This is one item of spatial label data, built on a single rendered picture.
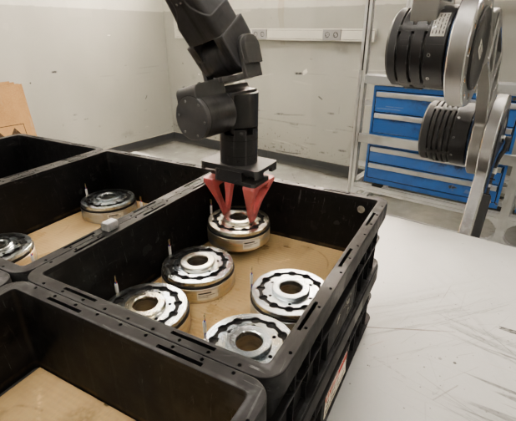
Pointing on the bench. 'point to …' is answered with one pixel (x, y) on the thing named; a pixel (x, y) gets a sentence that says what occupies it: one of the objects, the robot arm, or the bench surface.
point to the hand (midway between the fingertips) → (239, 213)
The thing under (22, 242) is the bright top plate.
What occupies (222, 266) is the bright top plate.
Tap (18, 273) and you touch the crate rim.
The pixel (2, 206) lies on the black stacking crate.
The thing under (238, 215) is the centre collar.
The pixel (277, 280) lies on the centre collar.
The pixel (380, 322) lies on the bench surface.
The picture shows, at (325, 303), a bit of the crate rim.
